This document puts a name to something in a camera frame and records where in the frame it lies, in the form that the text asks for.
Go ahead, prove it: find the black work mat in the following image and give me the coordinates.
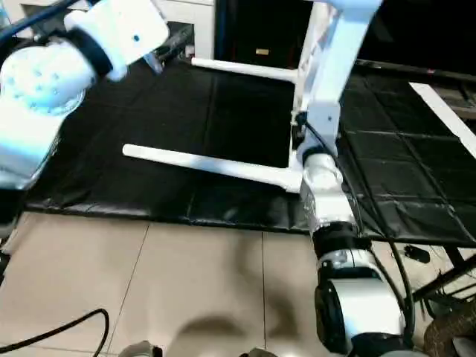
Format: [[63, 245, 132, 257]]
[[25, 55, 476, 248]]

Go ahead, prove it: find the brown television bench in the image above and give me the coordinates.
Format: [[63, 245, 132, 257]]
[[438, 74, 476, 123]]

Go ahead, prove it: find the brown woven basket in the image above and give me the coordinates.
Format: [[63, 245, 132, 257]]
[[425, 304, 476, 357]]

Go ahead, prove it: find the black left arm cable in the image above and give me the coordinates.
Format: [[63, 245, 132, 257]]
[[0, 0, 112, 357]]

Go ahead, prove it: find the black metal stand bar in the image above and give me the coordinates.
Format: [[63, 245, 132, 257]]
[[412, 245, 476, 302]]

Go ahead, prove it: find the white plastic table leg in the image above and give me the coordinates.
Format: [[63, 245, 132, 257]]
[[190, 57, 300, 82], [121, 143, 303, 195]]

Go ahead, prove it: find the black television screen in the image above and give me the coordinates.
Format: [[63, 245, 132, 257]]
[[356, 0, 476, 80]]

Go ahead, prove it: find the dark left robot foot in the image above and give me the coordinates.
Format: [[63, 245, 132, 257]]
[[122, 340, 164, 357]]

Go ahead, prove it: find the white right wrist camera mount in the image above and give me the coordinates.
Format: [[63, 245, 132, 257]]
[[295, 102, 342, 159]]

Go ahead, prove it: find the small black floor object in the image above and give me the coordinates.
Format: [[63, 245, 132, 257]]
[[404, 245, 431, 262]]

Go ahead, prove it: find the white glass-door cabinet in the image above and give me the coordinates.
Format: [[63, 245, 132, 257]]
[[18, 0, 216, 62]]

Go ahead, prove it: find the white plastic table top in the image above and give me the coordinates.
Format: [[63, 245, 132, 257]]
[[288, 0, 384, 196]]

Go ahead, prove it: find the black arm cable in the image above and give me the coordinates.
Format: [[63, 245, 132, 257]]
[[304, 122, 418, 357], [0, 0, 112, 357]]

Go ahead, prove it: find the dark blue black cabinet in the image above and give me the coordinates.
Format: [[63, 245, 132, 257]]
[[214, 0, 313, 70]]

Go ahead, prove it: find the white board strip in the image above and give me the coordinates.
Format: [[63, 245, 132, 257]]
[[408, 82, 476, 157]]

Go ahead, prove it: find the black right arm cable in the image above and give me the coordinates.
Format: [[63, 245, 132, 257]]
[[304, 122, 418, 357]]

